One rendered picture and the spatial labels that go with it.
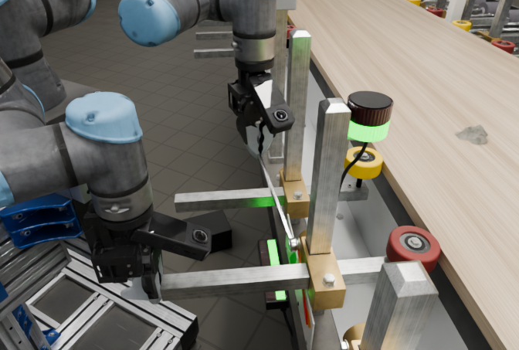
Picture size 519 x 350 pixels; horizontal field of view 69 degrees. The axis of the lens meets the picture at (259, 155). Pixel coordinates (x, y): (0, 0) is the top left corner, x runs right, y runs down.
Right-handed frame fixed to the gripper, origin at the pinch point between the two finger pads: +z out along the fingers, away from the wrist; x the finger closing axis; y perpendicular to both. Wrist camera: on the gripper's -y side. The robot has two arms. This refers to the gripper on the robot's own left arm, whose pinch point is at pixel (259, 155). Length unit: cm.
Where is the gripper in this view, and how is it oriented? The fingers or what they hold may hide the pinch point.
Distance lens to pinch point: 77.8
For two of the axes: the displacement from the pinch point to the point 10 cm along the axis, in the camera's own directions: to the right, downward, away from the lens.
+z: 0.0, 8.3, 5.6
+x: -9.0, 2.5, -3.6
